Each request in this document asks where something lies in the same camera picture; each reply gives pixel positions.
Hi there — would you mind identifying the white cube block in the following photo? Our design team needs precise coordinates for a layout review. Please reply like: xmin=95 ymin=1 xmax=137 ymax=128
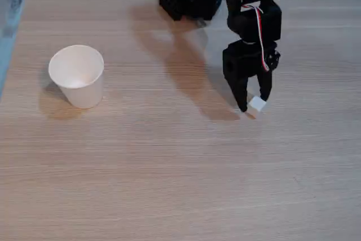
xmin=244 ymin=95 xmax=267 ymax=120

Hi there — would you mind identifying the white paper cup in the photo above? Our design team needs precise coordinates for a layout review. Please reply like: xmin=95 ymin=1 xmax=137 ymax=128
xmin=47 ymin=44 xmax=105 ymax=109

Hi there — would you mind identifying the blue denim fabric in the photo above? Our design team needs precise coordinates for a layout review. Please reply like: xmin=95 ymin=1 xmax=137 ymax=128
xmin=0 ymin=0 xmax=28 ymax=38

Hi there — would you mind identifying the white red gripper motor cable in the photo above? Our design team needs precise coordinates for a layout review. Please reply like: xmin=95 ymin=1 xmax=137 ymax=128
xmin=241 ymin=3 xmax=271 ymax=73

